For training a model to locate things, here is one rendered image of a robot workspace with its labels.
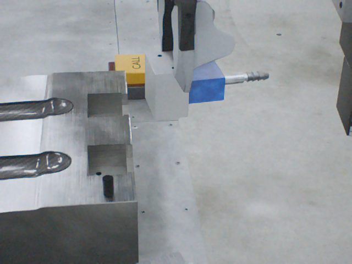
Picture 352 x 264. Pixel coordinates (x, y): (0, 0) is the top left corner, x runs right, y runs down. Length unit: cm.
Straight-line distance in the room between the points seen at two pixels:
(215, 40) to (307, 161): 165
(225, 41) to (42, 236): 25
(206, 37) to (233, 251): 129
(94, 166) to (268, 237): 129
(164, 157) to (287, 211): 126
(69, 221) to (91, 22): 62
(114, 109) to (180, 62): 17
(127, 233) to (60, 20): 64
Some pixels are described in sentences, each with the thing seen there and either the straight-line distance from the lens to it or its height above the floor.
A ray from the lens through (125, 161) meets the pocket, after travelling 72.
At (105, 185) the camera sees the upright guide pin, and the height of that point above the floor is 90.
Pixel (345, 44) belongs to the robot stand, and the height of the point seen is 83.
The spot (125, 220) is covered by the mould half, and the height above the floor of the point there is 87.
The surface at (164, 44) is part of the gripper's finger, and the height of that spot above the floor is 97.
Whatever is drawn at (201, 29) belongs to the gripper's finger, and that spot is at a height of 101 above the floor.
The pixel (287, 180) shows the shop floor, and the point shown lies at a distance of 220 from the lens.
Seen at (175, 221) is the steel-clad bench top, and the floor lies 80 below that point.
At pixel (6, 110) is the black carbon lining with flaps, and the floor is 88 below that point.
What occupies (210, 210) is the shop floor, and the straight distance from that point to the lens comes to 205.
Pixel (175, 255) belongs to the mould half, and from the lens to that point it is 62.
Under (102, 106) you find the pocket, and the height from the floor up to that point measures 87.
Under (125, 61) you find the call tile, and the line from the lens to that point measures 99.
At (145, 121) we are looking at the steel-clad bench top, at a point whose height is 80.
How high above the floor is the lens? 127
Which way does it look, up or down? 32 degrees down
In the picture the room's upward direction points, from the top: 1 degrees clockwise
